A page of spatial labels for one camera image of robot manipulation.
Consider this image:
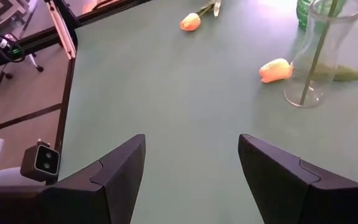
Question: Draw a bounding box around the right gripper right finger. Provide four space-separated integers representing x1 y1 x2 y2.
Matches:
237 133 358 224

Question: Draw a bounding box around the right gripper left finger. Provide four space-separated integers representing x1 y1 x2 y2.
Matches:
0 133 147 224

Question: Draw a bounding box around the peach artificial tulip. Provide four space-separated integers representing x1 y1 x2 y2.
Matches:
299 0 340 106
259 58 358 84
180 0 223 32

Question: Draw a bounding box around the clear glass vase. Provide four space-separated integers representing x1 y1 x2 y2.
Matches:
283 0 358 109

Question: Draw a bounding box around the green glass vase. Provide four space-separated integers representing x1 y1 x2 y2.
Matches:
296 0 315 31

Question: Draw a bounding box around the green table mat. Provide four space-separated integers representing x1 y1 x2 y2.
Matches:
57 0 358 224

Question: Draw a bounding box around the white office chair base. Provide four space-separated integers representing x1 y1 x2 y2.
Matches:
3 51 45 80

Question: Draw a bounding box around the small table-level camera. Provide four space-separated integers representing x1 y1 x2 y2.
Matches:
19 140 61 184

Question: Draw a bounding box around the black aluminium table frame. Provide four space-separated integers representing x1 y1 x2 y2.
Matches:
0 0 154 187

